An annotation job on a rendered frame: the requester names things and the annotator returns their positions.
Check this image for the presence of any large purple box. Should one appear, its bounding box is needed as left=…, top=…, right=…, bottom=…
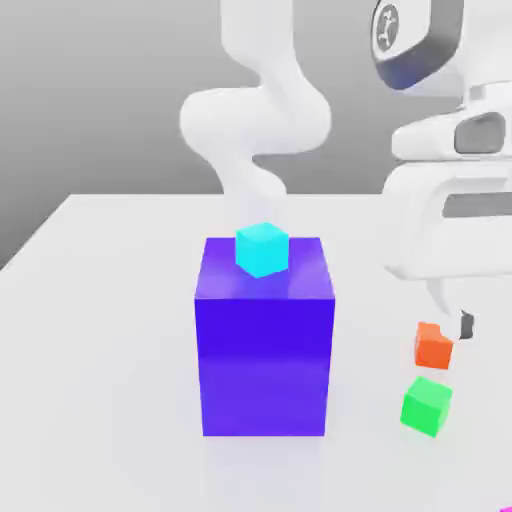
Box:
left=194, top=236, right=336, bottom=438

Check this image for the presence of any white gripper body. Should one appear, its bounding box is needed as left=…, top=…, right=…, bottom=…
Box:
left=380, top=158, right=512, bottom=281

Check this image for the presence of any small green cube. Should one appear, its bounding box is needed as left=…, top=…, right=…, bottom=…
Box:
left=399, top=375, right=454, bottom=439

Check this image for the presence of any small cyan cube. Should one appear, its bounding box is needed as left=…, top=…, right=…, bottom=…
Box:
left=234, top=222, right=290, bottom=279

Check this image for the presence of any small orange cube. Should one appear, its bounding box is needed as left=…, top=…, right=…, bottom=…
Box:
left=414, top=321, right=455, bottom=370

